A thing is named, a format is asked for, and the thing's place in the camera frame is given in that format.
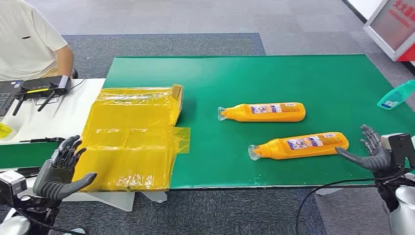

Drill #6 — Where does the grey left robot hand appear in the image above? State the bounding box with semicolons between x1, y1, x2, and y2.
32;135;97;201

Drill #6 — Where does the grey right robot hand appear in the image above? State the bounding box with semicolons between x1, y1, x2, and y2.
335;124;393;172

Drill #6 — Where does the orange detergent bottle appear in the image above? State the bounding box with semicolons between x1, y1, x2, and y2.
217;102;306;123
248;132;349;161

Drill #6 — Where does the teal plastic bottle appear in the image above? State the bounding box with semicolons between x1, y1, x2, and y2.
376;79;415;111

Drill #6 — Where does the green belt conveyor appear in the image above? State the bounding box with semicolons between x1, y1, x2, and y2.
0;137;67;179

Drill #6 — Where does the white table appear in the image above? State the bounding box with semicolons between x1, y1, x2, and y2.
0;78;168;212

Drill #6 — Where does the yellow label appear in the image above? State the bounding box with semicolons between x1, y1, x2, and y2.
0;122;14;141

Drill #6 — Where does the yellow plastic wrapped cardboard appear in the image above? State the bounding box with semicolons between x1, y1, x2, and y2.
71;84;191;192

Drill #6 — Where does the black router with antennas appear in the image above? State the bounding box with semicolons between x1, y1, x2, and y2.
12;75;72;117

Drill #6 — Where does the black laptop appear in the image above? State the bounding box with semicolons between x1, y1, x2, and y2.
0;80;24;117

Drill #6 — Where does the person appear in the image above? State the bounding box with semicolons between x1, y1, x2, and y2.
0;0;74;82

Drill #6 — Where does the red and white cabinet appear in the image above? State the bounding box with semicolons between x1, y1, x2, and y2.
362;0;415;62

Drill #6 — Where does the green table mat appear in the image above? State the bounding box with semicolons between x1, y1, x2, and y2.
103;54;415;190

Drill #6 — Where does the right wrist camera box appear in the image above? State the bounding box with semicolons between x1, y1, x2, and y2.
381;133;415;169

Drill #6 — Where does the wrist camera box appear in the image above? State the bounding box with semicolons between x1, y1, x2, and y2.
381;133;415;169
0;171;27;206

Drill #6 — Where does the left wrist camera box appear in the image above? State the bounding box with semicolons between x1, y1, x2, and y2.
0;171;27;206

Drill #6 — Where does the black cable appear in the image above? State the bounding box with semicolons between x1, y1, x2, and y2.
296;176;415;235

